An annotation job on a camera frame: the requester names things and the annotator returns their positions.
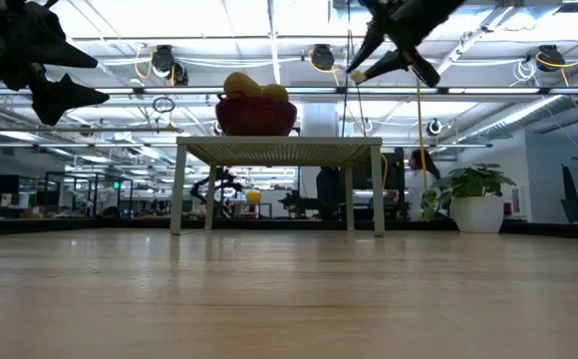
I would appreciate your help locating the green plant in white pot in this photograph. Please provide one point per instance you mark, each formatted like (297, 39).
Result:
(478, 214)

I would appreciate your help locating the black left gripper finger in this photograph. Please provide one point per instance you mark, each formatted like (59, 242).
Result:
(65, 100)
(67, 56)

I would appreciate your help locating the person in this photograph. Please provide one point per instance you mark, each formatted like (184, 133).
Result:
(418, 187)
(329, 192)

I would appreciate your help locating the black background robot arm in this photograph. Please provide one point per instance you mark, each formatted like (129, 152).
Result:
(224, 179)

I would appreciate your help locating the green perforated metal shelf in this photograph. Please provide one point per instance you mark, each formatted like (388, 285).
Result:
(279, 149)

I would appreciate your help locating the yellow round object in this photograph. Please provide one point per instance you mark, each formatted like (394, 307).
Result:
(253, 197)

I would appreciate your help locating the purple plastic colander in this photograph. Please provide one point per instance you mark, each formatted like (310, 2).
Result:
(256, 117)

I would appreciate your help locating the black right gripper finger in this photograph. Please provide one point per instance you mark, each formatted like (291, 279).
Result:
(369, 47)
(386, 65)

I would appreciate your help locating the brown kiwi fruit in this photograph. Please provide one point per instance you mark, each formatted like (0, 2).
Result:
(276, 92)
(241, 85)

